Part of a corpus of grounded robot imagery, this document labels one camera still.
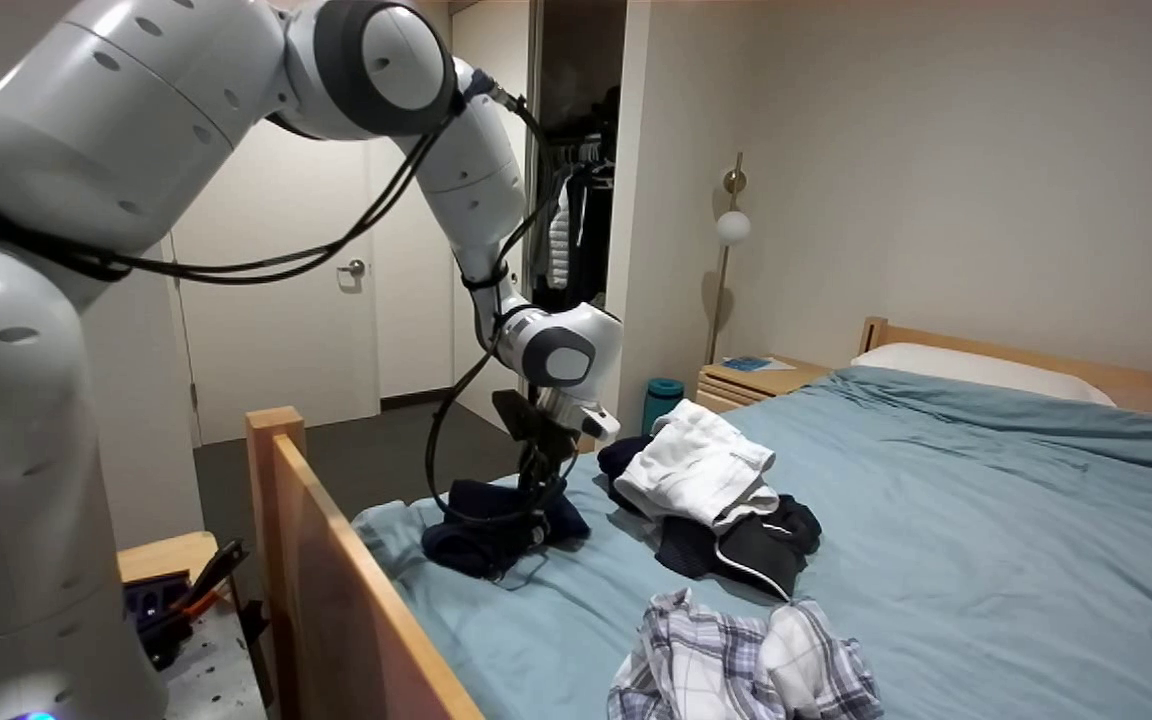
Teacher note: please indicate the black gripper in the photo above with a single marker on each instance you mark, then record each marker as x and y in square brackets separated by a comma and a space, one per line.
[528, 422]

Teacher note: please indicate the black navy cloth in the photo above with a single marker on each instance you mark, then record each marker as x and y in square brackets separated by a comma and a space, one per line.
[489, 527]

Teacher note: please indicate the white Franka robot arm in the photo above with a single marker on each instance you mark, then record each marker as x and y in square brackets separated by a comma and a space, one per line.
[68, 134]

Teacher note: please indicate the white folded cloth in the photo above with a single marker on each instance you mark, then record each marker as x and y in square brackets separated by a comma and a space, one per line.
[699, 464]

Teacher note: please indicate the dark cloth with white stripe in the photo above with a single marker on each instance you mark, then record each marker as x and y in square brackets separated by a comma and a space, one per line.
[762, 555]

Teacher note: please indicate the plaid checked cloth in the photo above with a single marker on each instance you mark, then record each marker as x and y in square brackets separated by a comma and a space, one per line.
[699, 662]

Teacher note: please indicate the teal waste bin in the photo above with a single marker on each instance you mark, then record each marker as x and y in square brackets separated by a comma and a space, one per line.
[662, 403]

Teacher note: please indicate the wooden nightstand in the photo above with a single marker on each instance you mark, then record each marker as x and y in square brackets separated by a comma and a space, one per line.
[736, 390]

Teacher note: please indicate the blue book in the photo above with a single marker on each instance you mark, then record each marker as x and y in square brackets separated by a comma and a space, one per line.
[744, 362]

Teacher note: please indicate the bed with blue sheet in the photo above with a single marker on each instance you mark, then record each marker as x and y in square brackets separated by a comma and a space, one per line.
[320, 575]

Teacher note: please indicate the hanging closet clothes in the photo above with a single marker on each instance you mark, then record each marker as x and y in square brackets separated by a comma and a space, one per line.
[578, 225]

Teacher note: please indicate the white room door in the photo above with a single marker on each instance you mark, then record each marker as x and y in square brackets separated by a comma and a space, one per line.
[271, 344]

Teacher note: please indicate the brass lamp with globe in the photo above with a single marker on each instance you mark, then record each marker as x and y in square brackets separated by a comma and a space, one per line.
[733, 225]

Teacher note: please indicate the light wooden board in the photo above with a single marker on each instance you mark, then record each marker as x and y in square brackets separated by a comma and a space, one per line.
[156, 555]

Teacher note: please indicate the white pillow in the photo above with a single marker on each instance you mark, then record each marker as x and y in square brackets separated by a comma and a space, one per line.
[979, 365]

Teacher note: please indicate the light blue bed duvet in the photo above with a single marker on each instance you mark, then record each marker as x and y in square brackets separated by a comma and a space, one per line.
[1000, 560]

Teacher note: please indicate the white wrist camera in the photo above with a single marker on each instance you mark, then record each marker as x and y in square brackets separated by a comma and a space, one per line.
[596, 422]

